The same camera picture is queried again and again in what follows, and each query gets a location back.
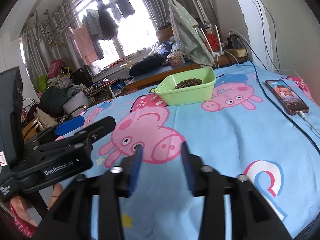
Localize dark red bead bracelet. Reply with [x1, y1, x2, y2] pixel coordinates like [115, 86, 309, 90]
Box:
[174, 77, 203, 90]

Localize left human hand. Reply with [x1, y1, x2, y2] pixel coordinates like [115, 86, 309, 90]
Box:
[10, 183, 63, 227]

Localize grey storage box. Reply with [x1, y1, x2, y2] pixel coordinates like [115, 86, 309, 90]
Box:
[62, 91, 92, 118]

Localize dark green bag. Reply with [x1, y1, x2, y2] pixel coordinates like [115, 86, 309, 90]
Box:
[40, 87, 69, 113]

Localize wooden chair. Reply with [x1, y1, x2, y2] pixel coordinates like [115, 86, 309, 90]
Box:
[22, 117, 44, 141]

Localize small school desk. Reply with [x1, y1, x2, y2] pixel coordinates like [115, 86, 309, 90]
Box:
[86, 77, 120, 99]

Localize green plastic bag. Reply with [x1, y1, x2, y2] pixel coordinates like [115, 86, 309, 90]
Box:
[37, 75, 48, 93]

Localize red plastic bag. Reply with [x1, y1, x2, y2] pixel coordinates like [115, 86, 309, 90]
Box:
[48, 59, 63, 79]

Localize wooden desk blue top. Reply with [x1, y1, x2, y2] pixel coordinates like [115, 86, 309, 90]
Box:
[125, 55, 246, 90]

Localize grey curtain left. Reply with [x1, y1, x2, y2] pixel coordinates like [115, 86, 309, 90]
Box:
[22, 0, 84, 86]

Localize pink hanging garment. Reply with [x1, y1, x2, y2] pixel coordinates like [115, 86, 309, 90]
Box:
[68, 26, 99, 66]

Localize blue cartoon pig bedsheet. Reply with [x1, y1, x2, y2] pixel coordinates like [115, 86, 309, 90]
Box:
[52, 61, 320, 240]

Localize dark folded clothes bundle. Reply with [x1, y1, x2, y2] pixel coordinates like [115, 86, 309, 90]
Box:
[129, 53, 167, 77]

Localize black hanging jacket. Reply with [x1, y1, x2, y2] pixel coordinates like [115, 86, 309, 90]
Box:
[97, 0, 119, 40]

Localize grey hanging shirt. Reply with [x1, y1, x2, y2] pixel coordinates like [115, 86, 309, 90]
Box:
[82, 9, 103, 40]

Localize green plastic basket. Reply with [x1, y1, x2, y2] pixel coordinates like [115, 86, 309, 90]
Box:
[155, 68, 216, 106]

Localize bagged round snack container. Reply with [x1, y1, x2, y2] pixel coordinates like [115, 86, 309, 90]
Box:
[167, 51, 185, 67]

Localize smartphone with lit screen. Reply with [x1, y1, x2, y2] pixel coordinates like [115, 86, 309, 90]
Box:
[265, 79, 309, 115]

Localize cardboard box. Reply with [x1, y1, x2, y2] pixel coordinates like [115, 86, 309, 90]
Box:
[156, 26, 173, 43]

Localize dark hanging shorts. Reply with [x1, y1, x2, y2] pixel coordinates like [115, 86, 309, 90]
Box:
[117, 0, 135, 19]

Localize green dotted draped cloth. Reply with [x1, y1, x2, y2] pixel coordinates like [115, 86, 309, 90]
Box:
[168, 0, 215, 67]

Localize white wifi router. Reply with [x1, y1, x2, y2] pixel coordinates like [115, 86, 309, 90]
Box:
[212, 30, 223, 56]

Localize jar with red contents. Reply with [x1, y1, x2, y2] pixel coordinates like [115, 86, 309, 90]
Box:
[203, 23, 223, 56]

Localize black power adapter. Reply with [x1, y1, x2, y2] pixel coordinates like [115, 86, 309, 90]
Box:
[227, 35, 239, 49]

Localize white charging cable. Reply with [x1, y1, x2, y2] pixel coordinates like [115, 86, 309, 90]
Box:
[299, 110, 320, 137]

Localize black charging cable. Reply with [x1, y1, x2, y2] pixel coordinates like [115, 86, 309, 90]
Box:
[232, 33, 320, 156]

